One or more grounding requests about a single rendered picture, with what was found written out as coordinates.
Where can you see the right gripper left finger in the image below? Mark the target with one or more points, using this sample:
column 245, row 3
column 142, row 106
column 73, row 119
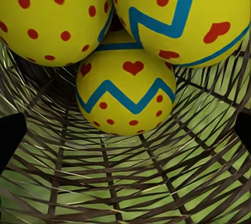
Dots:
column 12, row 130

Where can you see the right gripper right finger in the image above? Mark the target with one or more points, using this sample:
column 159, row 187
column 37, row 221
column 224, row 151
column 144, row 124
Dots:
column 243, row 129

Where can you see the wicker basket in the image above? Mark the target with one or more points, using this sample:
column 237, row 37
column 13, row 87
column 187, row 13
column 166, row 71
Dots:
column 61, row 110

